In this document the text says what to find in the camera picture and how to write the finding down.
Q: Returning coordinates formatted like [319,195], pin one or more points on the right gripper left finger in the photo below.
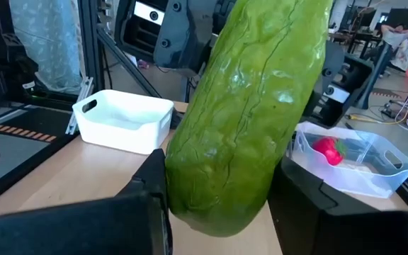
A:
[83,230]

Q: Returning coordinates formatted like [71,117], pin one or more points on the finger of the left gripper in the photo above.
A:
[333,67]
[186,39]

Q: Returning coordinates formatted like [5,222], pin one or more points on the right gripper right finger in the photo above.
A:
[331,233]

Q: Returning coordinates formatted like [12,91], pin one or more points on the green toy cucumber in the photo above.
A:
[246,124]

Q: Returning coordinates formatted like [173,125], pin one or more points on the dark metal pole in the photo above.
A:
[374,76]

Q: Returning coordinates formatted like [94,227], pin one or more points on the clear plastic basket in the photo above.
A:
[367,180]

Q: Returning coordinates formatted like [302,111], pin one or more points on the person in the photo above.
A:
[397,37]

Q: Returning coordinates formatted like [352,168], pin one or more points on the white patterned curtain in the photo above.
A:
[48,42]

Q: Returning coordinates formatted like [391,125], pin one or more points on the black monitor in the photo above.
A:
[402,17]

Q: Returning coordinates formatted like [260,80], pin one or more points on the white plastic basket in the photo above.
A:
[119,138]

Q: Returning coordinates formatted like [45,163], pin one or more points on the black panel with orange marks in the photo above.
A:
[48,124]

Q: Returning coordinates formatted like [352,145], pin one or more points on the black equipment box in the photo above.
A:
[9,63]

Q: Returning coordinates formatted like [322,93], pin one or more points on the silver aluminium bracket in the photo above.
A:
[80,106]

